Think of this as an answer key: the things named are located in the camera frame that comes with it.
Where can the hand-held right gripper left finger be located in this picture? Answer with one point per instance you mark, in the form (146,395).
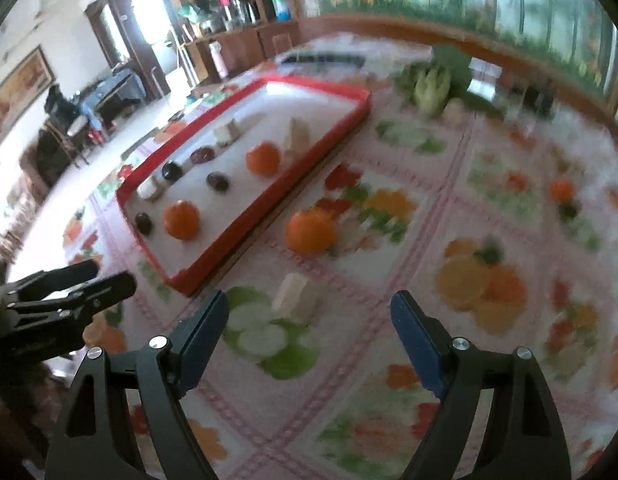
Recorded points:
(204,340)

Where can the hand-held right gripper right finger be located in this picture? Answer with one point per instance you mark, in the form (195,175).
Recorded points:
(419,340)

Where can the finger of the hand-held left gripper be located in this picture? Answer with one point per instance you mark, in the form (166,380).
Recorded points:
(104,292)
(54,280)

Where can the dark red date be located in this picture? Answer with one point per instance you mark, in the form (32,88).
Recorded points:
(218,182)
(172,171)
(143,224)
(202,155)

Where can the orange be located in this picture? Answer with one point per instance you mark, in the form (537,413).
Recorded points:
(264,160)
(181,220)
(310,232)

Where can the red rimmed white tray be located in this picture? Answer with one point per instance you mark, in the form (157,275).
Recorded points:
(254,110)

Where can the fruit and flower printed tablecloth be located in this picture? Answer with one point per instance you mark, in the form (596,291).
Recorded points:
(414,260)

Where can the table with blue cloth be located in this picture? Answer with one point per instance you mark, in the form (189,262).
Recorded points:
(111,91)

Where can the white and pink bottle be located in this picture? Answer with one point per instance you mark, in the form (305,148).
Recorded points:
(218,60)

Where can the bok choy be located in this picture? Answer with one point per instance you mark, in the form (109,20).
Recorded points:
(434,80)

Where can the black boxy device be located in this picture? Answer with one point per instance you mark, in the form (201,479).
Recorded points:
(540,100)

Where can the black thermos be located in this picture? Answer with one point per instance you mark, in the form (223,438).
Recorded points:
(243,2)

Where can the framed wall painting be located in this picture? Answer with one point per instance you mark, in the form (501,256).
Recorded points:
(19,95)

